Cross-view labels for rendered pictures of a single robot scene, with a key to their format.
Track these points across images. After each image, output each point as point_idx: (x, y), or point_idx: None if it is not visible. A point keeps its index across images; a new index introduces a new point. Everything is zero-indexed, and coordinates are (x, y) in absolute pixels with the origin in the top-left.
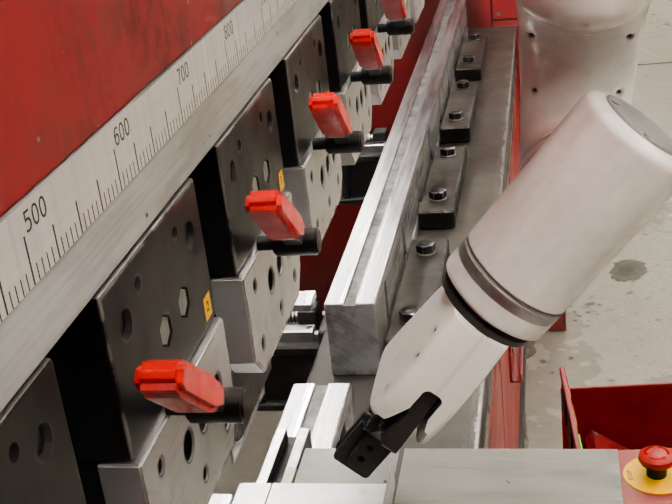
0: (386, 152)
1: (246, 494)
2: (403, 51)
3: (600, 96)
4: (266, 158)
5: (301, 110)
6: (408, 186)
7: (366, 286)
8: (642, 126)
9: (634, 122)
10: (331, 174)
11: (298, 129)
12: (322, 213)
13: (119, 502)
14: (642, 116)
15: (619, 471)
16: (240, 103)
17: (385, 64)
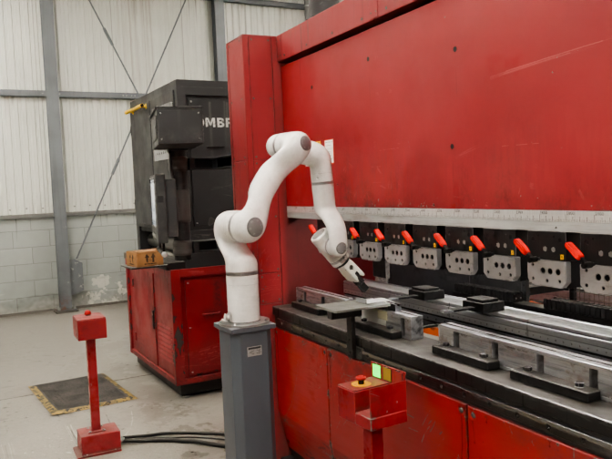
0: (556, 349)
1: (388, 300)
2: (492, 277)
3: (323, 228)
4: (372, 232)
5: (388, 235)
6: (508, 342)
7: (448, 325)
8: (317, 232)
9: (318, 231)
10: (398, 256)
11: (385, 237)
12: (391, 259)
13: None
14: (320, 233)
15: (331, 310)
16: (367, 220)
17: (458, 264)
